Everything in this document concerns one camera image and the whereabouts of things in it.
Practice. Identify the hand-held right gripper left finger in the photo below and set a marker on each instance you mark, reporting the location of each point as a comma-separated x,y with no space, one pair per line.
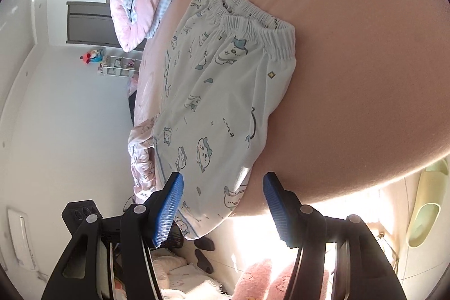
168,212

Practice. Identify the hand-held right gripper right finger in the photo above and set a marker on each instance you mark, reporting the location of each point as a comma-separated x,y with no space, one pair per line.
277,208

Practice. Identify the white cartoon print shorts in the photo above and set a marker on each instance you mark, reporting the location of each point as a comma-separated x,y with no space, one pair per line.
225,92

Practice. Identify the pink printed pajama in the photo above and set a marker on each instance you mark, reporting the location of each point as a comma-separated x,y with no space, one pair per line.
142,163

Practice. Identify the white air conditioner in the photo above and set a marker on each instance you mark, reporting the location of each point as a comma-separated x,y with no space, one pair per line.
21,236

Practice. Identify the pink floor bedding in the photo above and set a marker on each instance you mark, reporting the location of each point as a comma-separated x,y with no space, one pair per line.
182,275

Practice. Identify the pink fluffy slipper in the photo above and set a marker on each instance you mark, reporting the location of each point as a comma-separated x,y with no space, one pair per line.
306,282
256,277

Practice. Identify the black bag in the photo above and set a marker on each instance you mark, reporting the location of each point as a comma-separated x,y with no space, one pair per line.
132,106

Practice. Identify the pale green slipper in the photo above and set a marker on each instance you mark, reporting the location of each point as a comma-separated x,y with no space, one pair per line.
423,215
437,171

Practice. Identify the white shelf rack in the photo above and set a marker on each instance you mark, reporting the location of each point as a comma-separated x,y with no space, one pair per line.
119,65

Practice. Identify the bed with pink sheet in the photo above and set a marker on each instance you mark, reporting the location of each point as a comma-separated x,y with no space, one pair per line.
351,75

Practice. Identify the red blue plush toy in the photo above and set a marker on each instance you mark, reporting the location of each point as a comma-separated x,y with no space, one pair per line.
90,55

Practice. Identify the grey door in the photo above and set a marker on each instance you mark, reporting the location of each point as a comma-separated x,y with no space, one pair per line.
91,24

